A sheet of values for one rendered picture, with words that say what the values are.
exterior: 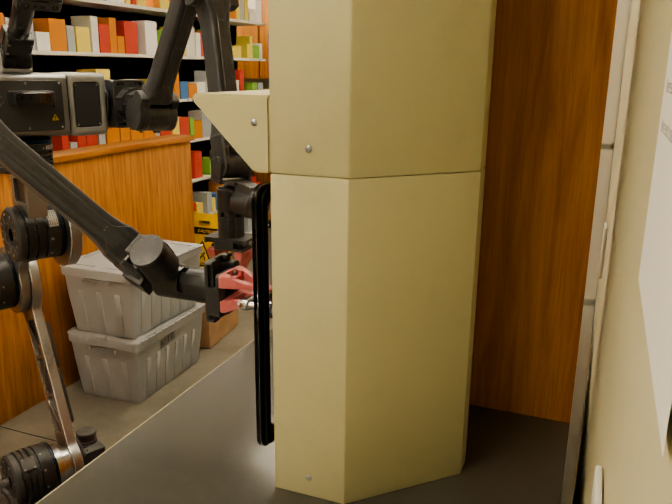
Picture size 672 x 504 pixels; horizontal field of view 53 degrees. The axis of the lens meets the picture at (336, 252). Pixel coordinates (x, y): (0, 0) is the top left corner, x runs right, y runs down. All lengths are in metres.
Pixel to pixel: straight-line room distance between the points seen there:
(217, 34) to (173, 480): 0.88
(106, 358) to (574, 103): 2.65
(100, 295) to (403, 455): 2.40
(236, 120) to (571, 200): 0.57
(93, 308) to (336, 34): 2.63
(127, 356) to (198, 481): 2.22
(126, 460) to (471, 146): 0.72
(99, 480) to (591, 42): 1.01
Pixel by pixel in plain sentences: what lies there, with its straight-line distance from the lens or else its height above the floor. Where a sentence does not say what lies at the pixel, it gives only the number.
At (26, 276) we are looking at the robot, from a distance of 2.29.
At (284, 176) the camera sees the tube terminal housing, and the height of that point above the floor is 1.41.
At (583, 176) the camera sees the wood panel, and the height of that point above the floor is 1.38.
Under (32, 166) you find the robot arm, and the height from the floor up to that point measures 1.39.
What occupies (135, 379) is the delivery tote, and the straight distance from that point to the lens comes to 3.33.
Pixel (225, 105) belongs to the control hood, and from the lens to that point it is 0.91.
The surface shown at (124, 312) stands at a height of 0.46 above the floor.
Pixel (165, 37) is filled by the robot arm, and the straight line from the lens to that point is 1.65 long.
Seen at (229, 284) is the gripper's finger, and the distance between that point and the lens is 1.06.
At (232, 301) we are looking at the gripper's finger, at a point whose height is 1.19.
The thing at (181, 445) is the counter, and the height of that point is 0.94.
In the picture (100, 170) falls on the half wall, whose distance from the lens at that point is 3.64.
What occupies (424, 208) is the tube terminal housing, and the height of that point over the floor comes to 1.36.
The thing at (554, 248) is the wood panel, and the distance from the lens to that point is 1.19.
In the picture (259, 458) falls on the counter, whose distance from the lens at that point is 1.13.
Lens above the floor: 1.54
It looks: 15 degrees down
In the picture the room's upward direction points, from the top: 1 degrees clockwise
